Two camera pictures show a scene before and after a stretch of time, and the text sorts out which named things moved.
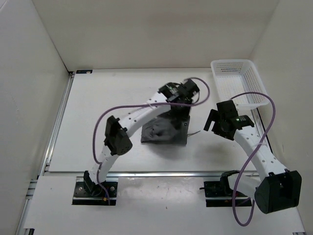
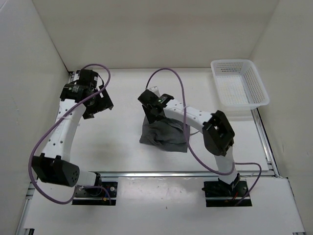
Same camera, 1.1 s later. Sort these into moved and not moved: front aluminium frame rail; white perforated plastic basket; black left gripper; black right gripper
Moved: black left gripper; black right gripper
Not moved: white perforated plastic basket; front aluminium frame rail
